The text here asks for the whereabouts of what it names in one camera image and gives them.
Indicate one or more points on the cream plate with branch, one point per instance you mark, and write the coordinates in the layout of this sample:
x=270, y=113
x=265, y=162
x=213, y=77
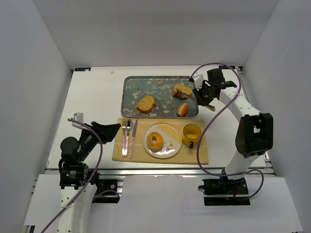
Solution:
x=172, y=140

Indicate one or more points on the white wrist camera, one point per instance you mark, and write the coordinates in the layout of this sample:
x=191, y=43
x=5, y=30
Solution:
x=78, y=117
x=197, y=81

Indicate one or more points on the silver knife pink handle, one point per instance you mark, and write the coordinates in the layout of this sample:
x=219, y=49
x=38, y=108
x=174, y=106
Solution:
x=133, y=139

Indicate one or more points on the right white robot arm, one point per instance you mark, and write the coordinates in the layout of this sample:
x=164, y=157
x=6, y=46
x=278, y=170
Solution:
x=255, y=130

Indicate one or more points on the silver spoon pink handle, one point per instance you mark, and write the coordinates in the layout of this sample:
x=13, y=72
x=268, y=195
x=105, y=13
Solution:
x=128, y=129

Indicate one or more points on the right blue corner label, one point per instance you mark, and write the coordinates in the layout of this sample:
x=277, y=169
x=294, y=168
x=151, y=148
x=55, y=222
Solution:
x=227, y=67

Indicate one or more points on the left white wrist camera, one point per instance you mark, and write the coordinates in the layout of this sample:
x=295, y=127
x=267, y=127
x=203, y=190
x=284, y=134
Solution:
x=78, y=117

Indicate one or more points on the bread slice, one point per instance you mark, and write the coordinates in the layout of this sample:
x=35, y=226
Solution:
x=182, y=88
x=146, y=104

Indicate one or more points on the metal serving tongs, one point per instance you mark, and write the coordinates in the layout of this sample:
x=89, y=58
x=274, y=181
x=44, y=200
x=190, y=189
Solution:
x=187, y=95

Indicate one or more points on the small orange bun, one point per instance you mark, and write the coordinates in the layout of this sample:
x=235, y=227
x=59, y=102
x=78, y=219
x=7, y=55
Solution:
x=182, y=109

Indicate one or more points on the silver fork pink handle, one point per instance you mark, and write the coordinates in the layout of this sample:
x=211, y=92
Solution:
x=124, y=128

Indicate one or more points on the blue corner label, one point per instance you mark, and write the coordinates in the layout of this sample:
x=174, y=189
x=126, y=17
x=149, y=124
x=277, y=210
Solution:
x=227, y=67
x=82, y=69

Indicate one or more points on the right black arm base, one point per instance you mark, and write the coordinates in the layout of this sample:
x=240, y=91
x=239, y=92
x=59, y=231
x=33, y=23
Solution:
x=225, y=192

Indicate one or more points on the orange glazed bagel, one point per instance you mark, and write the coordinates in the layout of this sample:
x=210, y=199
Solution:
x=154, y=141

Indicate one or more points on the floral blue serving tray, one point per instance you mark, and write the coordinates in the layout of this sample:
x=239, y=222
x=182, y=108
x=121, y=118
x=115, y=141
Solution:
x=160, y=88

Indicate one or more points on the left blue corner label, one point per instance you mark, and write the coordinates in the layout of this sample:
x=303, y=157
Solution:
x=82, y=69

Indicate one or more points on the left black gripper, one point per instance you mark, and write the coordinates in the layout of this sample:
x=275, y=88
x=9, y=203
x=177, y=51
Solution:
x=97, y=134

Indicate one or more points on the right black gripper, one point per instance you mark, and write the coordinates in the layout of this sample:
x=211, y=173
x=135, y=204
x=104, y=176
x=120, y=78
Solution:
x=204, y=93

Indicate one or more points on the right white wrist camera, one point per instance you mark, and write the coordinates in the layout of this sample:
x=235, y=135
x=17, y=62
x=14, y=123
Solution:
x=197, y=81

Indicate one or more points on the yellow mug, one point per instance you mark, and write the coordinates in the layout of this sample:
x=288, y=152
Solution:
x=191, y=135

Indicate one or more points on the aluminium front rail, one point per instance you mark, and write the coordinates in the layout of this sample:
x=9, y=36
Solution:
x=125, y=172

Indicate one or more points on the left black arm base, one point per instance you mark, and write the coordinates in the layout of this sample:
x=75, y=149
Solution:
x=108, y=188

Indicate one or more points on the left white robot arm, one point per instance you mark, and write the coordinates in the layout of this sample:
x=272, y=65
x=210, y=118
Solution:
x=78, y=183

